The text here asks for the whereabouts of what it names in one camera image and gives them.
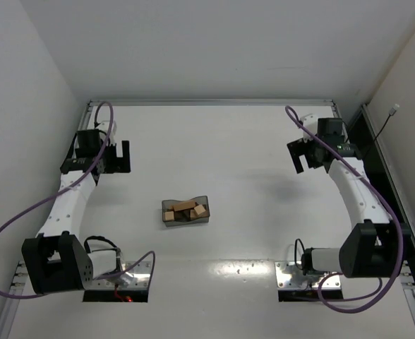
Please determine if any clear grey plastic bin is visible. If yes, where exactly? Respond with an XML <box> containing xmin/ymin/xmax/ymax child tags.
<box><xmin>161</xmin><ymin>196</ymin><xmax>210</xmax><ymax>227</ymax></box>

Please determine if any dark wood arch block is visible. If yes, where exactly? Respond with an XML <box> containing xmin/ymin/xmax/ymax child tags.
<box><xmin>174</xmin><ymin>209</ymin><xmax>198</xmax><ymax>222</ymax></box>

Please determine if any light wood cube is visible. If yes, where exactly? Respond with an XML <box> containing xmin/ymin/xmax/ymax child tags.
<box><xmin>164</xmin><ymin>210</ymin><xmax>175</xmax><ymax>222</ymax></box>
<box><xmin>193</xmin><ymin>205</ymin><xmax>206</xmax><ymax>216</ymax></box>

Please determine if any long light wood block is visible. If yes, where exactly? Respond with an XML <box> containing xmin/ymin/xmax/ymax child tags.
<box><xmin>172</xmin><ymin>200</ymin><xmax>196</xmax><ymax>212</ymax></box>

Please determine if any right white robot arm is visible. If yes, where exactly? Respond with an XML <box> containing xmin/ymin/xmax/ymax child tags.
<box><xmin>287</xmin><ymin>114</ymin><xmax>411</xmax><ymax>278</ymax></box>

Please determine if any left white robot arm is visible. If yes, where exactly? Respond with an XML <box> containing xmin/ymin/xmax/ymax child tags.
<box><xmin>21</xmin><ymin>121</ymin><xmax>131</xmax><ymax>295</ymax></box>

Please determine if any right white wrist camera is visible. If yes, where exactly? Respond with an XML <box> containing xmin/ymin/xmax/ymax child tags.
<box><xmin>301</xmin><ymin>114</ymin><xmax>319</xmax><ymax>134</ymax></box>

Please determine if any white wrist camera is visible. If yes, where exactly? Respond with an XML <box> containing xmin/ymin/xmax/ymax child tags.
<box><xmin>95</xmin><ymin>120</ymin><xmax>117</xmax><ymax>145</ymax></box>
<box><xmin>301</xmin><ymin>114</ymin><xmax>319</xmax><ymax>134</ymax></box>

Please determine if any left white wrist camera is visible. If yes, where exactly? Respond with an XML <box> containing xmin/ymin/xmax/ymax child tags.
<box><xmin>95</xmin><ymin>120</ymin><xmax>117</xmax><ymax>145</ymax></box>

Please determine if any black wall cable with plug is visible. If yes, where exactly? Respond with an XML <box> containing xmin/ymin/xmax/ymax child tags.
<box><xmin>364</xmin><ymin>103</ymin><xmax>401</xmax><ymax>156</ymax></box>

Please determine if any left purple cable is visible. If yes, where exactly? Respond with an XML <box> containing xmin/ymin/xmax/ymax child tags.
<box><xmin>0</xmin><ymin>101</ymin><xmax>156</xmax><ymax>300</ymax></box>

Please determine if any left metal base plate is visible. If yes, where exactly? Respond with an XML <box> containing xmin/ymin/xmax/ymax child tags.
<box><xmin>88</xmin><ymin>260</ymin><xmax>153</xmax><ymax>291</ymax></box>

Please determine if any metal base plate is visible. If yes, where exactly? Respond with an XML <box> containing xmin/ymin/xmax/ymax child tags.
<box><xmin>275</xmin><ymin>261</ymin><xmax>333</xmax><ymax>292</ymax></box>
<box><xmin>88</xmin><ymin>260</ymin><xmax>153</xmax><ymax>291</ymax></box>

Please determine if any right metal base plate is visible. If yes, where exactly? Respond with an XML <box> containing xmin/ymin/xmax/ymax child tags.
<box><xmin>275</xmin><ymin>261</ymin><xmax>333</xmax><ymax>292</ymax></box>

